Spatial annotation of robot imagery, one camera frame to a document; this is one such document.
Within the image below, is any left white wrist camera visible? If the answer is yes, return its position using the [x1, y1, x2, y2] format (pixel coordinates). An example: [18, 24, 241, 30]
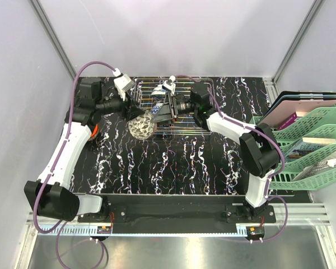
[113, 68, 134, 101]

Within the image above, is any spiral notebook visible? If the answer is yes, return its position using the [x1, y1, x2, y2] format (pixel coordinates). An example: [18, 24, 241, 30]
[292, 151, 336, 182]

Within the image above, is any plain orange bowl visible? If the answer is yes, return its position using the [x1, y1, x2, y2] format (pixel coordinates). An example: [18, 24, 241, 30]
[89, 124, 99, 140]

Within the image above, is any purple cable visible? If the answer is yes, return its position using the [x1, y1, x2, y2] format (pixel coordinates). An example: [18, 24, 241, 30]
[32, 61, 121, 269]
[173, 74, 289, 243]

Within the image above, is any blue white floral bowl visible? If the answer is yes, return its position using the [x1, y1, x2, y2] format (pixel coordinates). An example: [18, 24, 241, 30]
[151, 86, 166, 99]

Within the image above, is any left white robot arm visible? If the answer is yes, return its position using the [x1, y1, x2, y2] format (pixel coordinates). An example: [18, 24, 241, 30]
[24, 75, 143, 222]

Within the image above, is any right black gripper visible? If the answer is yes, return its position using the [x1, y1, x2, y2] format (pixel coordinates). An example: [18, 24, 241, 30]
[151, 92, 198, 127]

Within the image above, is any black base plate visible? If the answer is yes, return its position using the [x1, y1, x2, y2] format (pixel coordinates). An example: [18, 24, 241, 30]
[78, 194, 276, 224]

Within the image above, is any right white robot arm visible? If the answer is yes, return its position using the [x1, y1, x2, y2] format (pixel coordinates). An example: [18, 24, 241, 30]
[152, 90, 284, 222]

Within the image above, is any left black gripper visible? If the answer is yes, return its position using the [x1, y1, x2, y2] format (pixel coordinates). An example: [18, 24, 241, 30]
[96, 89, 145, 121]

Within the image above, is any wire dish rack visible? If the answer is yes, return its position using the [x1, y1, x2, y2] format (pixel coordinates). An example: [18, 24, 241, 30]
[128, 76, 216, 140]

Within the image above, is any purple book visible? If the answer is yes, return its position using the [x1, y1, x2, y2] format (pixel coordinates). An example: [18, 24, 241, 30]
[276, 112, 308, 131]

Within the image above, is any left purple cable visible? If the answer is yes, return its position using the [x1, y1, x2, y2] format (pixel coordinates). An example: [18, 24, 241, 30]
[32, 61, 121, 269]

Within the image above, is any blue booklet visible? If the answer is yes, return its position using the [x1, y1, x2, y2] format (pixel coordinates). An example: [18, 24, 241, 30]
[284, 140, 324, 163]

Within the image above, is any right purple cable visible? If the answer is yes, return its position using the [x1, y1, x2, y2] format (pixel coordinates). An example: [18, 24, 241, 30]
[173, 74, 289, 243]

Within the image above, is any green file organizer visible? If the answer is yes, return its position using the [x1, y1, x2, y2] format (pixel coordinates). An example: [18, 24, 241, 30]
[269, 105, 336, 191]

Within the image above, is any black white leaf bowl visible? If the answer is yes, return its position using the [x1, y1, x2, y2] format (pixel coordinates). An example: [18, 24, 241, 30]
[128, 110, 157, 140]

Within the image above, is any pink folder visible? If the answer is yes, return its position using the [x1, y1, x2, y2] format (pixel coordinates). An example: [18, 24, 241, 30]
[259, 100, 336, 129]

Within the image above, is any blue zigzag bowl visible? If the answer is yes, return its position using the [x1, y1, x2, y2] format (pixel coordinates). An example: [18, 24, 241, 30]
[151, 103, 162, 114]

